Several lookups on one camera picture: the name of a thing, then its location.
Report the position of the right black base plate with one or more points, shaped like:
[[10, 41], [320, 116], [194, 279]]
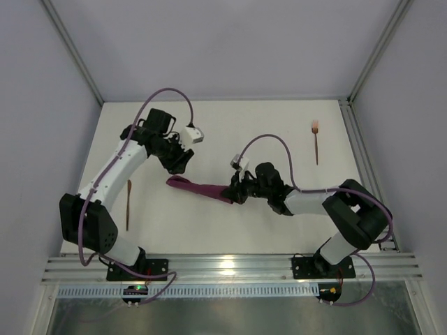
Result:
[[304, 267]]

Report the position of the right controller board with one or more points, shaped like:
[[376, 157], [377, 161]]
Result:
[[328, 294]]

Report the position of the copper knife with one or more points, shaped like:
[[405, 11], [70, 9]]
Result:
[[128, 201]]

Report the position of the slotted grey cable duct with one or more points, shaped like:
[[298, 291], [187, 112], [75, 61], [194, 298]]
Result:
[[232, 290]]

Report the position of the left corner frame post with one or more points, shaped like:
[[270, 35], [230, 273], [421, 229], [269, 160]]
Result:
[[59, 26]]

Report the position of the aluminium front rail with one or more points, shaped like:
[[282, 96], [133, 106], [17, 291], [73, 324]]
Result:
[[237, 268]]

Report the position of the right side aluminium rail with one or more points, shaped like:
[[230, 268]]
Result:
[[360, 153]]

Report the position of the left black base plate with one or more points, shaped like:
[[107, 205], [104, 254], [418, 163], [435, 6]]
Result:
[[157, 268]]

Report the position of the left controller board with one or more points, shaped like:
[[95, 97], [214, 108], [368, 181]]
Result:
[[134, 294]]

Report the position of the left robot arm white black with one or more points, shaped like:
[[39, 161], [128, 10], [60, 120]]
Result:
[[85, 217]]

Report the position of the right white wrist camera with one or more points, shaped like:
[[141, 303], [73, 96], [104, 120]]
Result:
[[240, 164]]

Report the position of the right corner frame post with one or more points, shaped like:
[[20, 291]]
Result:
[[381, 45]]

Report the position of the aluminium rail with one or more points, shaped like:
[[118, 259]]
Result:
[[237, 268], [360, 153]]

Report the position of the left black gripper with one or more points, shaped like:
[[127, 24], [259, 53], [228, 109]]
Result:
[[178, 159]]

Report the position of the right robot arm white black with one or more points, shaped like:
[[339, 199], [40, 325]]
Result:
[[358, 216]]

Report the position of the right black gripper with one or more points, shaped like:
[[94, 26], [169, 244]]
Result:
[[238, 190]]

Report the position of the controller board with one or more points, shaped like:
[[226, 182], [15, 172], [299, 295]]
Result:
[[134, 294], [328, 294]]

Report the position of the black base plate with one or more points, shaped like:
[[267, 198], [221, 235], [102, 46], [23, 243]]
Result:
[[304, 267], [157, 268]]

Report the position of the corner frame post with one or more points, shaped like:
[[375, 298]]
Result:
[[59, 26], [381, 45]]

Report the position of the purple cloth napkin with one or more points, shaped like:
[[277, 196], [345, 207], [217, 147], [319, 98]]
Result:
[[207, 190]]

